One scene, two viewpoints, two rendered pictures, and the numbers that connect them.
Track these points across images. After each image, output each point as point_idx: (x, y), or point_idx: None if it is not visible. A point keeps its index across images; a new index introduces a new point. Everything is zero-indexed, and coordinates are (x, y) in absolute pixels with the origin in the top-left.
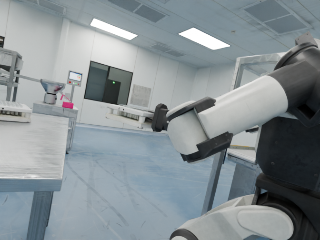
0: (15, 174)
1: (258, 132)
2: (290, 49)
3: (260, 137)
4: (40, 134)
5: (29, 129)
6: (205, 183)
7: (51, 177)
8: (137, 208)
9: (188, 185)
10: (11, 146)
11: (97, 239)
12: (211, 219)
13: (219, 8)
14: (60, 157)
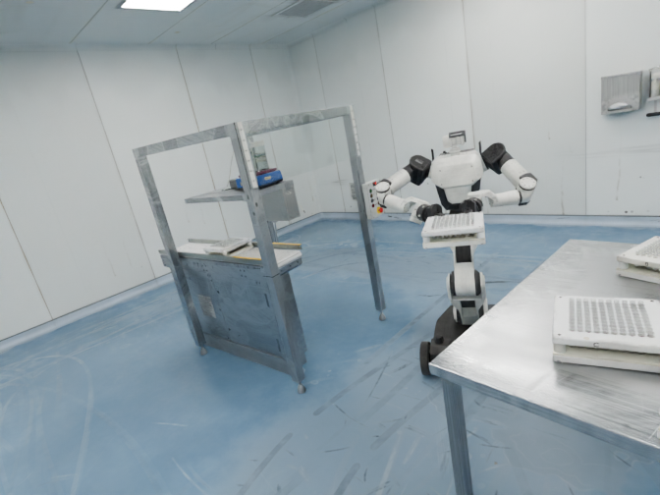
0: (595, 242)
1: (469, 189)
2: (504, 146)
3: (473, 190)
4: (557, 282)
5: (565, 293)
6: (91, 429)
7: (576, 240)
8: (295, 479)
9: (116, 452)
10: (594, 262)
11: (419, 476)
12: (472, 251)
13: None
14: (559, 250)
